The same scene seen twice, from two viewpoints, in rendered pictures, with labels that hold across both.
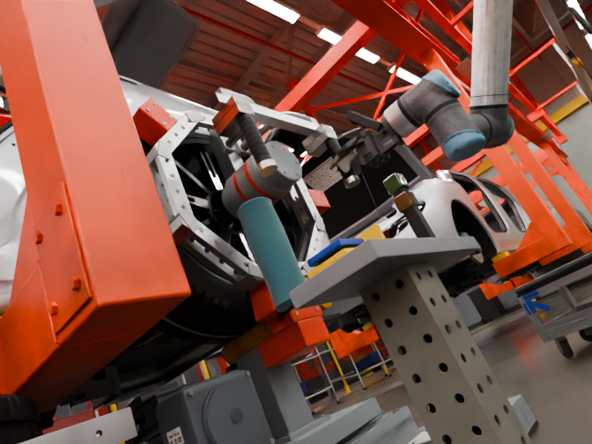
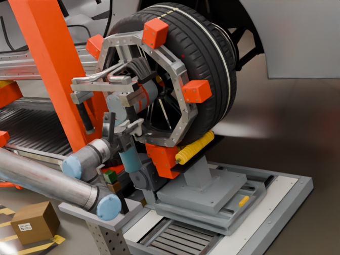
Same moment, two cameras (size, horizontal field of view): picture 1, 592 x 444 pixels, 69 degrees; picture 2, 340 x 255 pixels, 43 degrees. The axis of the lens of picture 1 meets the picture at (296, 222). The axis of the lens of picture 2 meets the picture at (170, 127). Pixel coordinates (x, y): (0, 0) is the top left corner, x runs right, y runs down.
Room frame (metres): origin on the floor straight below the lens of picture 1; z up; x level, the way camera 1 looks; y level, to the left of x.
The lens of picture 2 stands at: (1.60, -1.73, 1.43)
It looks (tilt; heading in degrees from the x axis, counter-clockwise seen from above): 23 degrees down; 103
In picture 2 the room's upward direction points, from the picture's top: 18 degrees counter-clockwise
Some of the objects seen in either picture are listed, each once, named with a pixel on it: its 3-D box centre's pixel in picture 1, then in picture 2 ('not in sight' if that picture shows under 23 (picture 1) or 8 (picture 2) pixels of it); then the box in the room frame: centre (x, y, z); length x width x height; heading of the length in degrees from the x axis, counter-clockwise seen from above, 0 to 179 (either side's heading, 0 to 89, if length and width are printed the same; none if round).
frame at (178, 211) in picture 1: (245, 196); (143, 91); (1.11, 0.10, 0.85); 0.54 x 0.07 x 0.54; 145
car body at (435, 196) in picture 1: (432, 233); not in sight; (5.77, -1.62, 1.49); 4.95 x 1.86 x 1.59; 145
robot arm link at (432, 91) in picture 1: (428, 98); (81, 164); (0.94, -0.42, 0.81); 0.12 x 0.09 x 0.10; 55
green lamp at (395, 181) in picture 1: (395, 184); (110, 176); (0.95, -0.25, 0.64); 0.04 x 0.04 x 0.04; 55
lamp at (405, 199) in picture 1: (406, 202); (114, 186); (0.95, -0.25, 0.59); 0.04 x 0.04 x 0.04; 55
